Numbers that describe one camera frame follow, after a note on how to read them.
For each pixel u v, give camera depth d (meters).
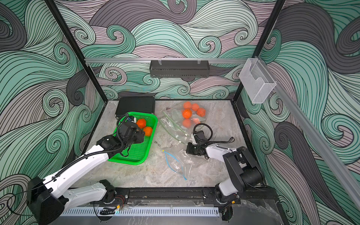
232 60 0.95
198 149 0.70
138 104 1.13
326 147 0.49
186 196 0.74
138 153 0.89
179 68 0.97
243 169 0.44
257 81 0.73
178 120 0.99
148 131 0.88
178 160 0.87
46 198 0.37
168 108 1.14
